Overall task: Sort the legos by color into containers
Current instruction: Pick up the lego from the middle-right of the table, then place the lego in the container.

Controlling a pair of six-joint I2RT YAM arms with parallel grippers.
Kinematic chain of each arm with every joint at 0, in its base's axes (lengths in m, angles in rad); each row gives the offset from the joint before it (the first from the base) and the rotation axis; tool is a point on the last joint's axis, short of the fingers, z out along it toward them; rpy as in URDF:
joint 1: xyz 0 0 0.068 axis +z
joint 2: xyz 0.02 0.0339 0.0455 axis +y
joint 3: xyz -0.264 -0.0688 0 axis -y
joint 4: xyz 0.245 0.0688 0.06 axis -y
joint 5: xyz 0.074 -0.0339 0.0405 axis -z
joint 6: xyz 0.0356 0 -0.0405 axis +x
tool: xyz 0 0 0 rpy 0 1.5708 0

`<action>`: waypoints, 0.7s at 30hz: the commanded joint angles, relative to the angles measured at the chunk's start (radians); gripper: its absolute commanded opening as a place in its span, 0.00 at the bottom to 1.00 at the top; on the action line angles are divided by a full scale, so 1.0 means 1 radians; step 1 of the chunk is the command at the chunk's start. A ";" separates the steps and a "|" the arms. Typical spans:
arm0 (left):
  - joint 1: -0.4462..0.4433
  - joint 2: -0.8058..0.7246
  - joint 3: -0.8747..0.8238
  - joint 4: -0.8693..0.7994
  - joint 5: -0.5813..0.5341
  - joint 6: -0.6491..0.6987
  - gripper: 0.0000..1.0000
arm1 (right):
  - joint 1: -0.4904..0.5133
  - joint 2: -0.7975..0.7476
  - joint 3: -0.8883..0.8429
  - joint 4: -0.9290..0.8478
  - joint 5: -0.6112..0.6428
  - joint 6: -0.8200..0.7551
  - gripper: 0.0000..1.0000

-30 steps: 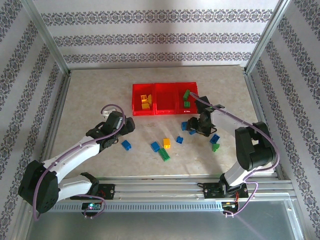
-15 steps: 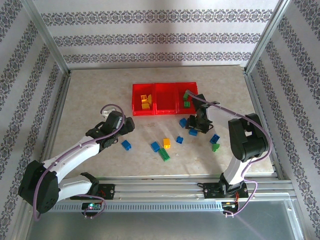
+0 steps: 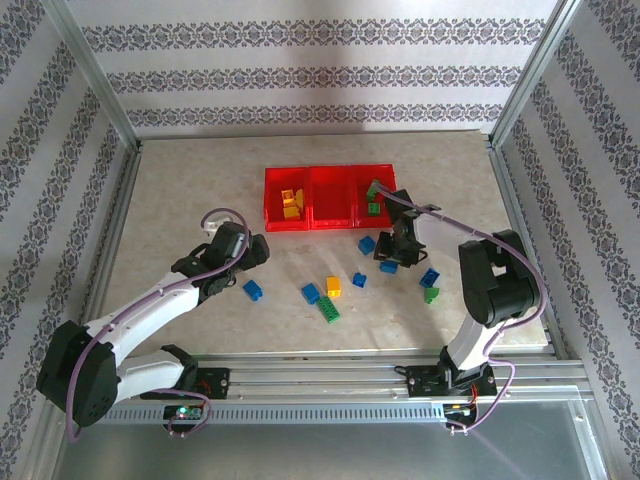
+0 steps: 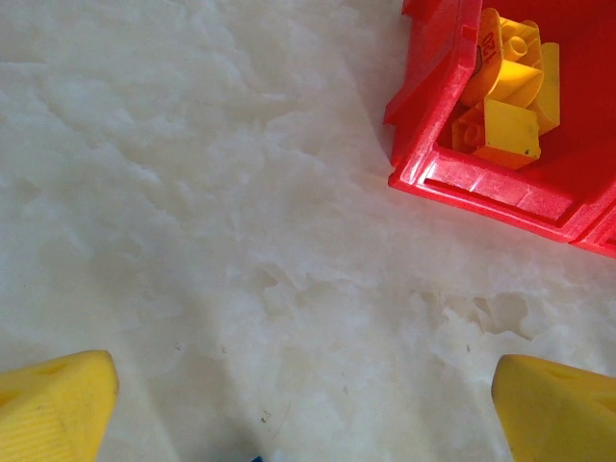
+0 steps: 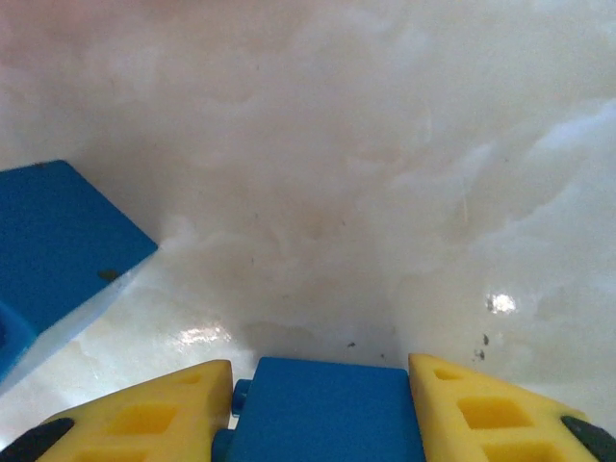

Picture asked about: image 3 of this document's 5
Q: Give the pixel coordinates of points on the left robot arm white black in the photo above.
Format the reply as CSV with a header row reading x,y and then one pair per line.
x,y
150,310

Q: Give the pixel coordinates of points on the right controller board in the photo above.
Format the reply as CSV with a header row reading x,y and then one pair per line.
x,y
460,409

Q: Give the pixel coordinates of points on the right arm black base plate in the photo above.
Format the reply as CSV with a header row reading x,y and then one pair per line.
x,y
422,382

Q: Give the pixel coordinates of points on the aluminium frame post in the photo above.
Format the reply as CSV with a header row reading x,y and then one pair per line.
x,y
530,75
95,75

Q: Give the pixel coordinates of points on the curved green lego brick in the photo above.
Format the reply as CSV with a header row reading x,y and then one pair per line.
x,y
431,295

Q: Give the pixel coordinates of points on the small green lego brick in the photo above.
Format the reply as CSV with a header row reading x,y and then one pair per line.
x,y
374,209

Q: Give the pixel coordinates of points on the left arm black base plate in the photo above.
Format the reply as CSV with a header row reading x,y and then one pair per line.
x,y
217,382

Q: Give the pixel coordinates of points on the long green lego brick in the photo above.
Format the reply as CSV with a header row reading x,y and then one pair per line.
x,y
328,310

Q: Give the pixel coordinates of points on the aluminium mounting rail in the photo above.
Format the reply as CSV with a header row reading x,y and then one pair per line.
x,y
325,375

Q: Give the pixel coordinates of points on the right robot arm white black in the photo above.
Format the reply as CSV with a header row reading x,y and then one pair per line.
x,y
500,280

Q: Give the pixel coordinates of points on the aluminium side rail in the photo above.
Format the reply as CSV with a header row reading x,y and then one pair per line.
x,y
117,225
510,200

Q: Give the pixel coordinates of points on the grey metal panel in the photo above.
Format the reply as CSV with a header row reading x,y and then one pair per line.
x,y
325,450

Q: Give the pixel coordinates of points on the yellow printed lego brick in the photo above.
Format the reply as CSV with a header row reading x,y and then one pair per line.
x,y
287,197

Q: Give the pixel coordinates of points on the small blue lego brick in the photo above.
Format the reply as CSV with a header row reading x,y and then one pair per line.
x,y
358,280

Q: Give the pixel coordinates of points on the wide green lego brick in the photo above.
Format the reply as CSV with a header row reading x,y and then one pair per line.
x,y
374,190

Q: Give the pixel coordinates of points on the left controller board with LED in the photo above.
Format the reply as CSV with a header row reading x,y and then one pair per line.
x,y
182,412

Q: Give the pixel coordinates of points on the yellow square lego brick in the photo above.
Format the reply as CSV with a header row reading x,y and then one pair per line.
x,y
334,286

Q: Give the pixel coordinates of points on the yellow sloped lego brick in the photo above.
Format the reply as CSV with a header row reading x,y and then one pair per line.
x,y
299,198

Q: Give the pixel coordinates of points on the red plastic bin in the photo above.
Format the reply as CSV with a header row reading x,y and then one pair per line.
x,y
272,220
362,220
331,197

